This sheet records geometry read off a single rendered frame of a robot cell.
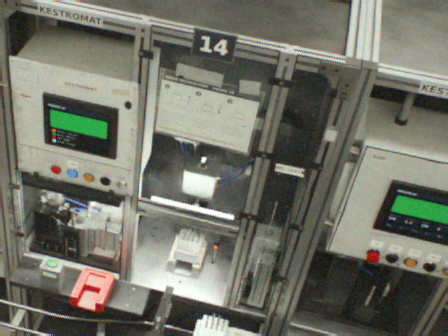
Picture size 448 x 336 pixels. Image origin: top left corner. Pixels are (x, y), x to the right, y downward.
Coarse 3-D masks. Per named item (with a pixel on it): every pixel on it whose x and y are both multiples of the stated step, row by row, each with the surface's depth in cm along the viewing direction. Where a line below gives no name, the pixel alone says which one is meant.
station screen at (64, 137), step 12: (48, 108) 216; (60, 108) 215; (48, 120) 220; (108, 120) 213; (48, 132) 223; (60, 132) 222; (72, 132) 220; (108, 132) 217; (60, 144) 225; (72, 144) 224; (84, 144) 222; (96, 144) 221; (108, 144) 220
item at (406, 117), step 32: (384, 96) 190; (416, 96) 188; (384, 128) 197; (416, 128) 194; (320, 256) 236; (320, 288) 246; (352, 288) 242; (384, 288) 238; (416, 288) 234; (320, 320) 258; (352, 320) 253; (384, 320) 249; (416, 320) 244
